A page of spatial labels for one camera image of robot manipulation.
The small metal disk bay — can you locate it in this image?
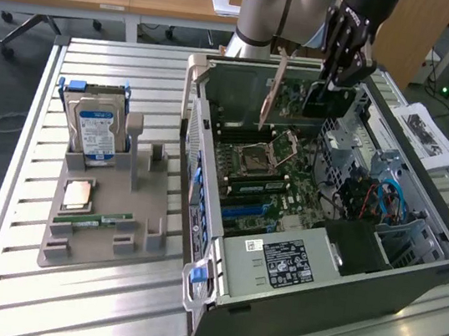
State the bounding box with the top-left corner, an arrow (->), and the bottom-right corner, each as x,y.
370,214 -> 449,277

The dark grey PC case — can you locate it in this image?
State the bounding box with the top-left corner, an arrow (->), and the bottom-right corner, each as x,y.
146,42 -> 449,336

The grey parts rack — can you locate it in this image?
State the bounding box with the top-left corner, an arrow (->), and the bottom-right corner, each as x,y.
36,99 -> 187,286

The hard disk in blue caddy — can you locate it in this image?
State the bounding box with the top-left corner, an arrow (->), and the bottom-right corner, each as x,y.
47,71 -> 135,171

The black chair base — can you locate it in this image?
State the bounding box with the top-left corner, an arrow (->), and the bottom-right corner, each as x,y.
0,7 -> 104,72

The graphics card with black cooler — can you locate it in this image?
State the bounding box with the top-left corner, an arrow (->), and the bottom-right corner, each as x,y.
257,44 -> 363,145

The blue wire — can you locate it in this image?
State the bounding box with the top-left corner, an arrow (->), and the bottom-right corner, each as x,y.
371,177 -> 412,225

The CPU socket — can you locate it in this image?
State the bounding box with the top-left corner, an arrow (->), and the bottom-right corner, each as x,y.
236,143 -> 273,180

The case handle with blue latch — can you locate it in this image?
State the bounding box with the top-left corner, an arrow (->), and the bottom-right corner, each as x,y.
176,254 -> 222,315

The open socket cover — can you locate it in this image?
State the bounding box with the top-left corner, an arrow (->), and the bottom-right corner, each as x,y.
266,127 -> 302,170

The CPU with metal lid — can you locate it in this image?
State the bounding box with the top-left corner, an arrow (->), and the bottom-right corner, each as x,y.
60,176 -> 94,213

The blue expansion slot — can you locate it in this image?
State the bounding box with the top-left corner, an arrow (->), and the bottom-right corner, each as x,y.
219,198 -> 268,226

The wooden cabinet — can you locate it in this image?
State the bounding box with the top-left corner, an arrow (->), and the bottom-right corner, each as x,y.
363,0 -> 449,97

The green motherboard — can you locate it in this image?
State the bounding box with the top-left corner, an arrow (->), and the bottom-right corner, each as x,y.
193,104 -> 342,251

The white paper pile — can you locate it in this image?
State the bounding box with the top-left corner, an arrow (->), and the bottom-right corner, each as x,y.
207,0 -> 244,19

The large metal disk bay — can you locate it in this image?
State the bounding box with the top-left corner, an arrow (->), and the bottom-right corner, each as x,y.
309,79 -> 392,200

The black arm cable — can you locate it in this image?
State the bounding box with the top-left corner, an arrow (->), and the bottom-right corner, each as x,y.
269,0 -> 305,59

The beige case handle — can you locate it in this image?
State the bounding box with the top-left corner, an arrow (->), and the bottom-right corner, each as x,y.
178,53 -> 212,125

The loose green RAM stick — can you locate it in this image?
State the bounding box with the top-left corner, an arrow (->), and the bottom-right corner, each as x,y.
53,202 -> 135,234

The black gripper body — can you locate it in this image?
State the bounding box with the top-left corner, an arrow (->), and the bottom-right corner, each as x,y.
333,0 -> 405,41

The grey power supply with label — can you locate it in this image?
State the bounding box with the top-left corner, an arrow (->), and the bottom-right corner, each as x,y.
213,212 -> 347,316

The printed paper stack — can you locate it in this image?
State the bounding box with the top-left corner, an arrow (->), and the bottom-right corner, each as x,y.
383,99 -> 449,176

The red wire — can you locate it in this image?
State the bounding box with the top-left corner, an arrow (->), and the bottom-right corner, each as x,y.
362,182 -> 377,220

